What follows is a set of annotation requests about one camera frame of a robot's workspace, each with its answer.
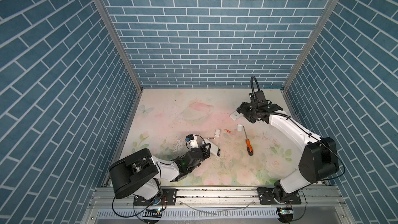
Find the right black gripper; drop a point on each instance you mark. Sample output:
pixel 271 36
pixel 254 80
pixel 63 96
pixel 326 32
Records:
pixel 242 108

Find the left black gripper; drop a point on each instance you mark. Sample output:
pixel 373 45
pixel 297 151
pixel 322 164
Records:
pixel 206 153

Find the white remote control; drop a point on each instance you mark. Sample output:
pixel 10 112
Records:
pixel 235 115
pixel 213 149

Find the orange handled screwdriver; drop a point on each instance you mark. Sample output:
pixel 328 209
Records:
pixel 248 144

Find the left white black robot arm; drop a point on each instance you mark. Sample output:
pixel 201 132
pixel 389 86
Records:
pixel 141 173

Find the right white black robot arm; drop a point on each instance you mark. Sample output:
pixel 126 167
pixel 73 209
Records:
pixel 319 156

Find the left controller board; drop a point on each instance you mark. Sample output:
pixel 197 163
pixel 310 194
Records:
pixel 152 215

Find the controller board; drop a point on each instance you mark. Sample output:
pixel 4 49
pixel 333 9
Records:
pixel 152 215
pixel 285 214

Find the right controller board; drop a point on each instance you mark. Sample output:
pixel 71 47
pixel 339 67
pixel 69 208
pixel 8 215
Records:
pixel 285 214

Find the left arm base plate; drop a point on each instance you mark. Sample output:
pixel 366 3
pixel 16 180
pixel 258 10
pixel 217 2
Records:
pixel 167 194

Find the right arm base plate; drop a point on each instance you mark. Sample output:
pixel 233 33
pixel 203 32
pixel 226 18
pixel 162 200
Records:
pixel 270 196

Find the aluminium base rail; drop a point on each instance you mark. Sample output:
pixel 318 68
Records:
pixel 221 205

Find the right aluminium corner post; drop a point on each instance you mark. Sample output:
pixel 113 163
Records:
pixel 324 17

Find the aluminium corner post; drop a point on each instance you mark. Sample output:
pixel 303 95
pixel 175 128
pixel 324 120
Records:
pixel 102 11
pixel 324 17

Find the left aluminium corner post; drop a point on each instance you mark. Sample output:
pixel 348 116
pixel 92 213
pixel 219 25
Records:
pixel 102 11

